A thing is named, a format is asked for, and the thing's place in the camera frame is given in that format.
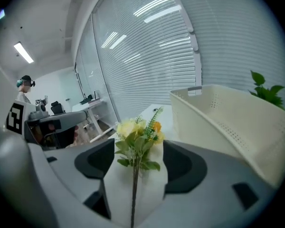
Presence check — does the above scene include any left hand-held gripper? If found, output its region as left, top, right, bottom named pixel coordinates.
left=6, top=100, right=89, bottom=149

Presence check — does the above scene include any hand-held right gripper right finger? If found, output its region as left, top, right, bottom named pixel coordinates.
left=162, top=139, right=275, bottom=212

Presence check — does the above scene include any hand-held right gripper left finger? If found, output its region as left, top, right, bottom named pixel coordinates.
left=28, top=138, right=116, bottom=220

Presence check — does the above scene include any cream perforated plastic basket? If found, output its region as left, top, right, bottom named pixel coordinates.
left=169, top=84, right=285, bottom=189

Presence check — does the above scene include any yellow flowers bouquet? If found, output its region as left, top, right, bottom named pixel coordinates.
left=115, top=107, right=166, bottom=228

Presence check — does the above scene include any black office chair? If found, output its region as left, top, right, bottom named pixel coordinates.
left=50, top=101, right=66, bottom=115

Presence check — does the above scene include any white side desk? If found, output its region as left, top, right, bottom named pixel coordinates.
left=72, top=98, right=118, bottom=143

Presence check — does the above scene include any ceiling light panel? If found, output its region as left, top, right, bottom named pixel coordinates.
left=13, top=41, right=35, bottom=64

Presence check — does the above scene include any glass partition with white blinds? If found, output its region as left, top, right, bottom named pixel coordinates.
left=75, top=0, right=285, bottom=126

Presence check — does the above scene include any green leafy plant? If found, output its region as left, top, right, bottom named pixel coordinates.
left=248, top=70, right=285, bottom=111

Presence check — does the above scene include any white blind knob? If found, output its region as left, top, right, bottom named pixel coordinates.
left=191, top=39, right=200, bottom=54

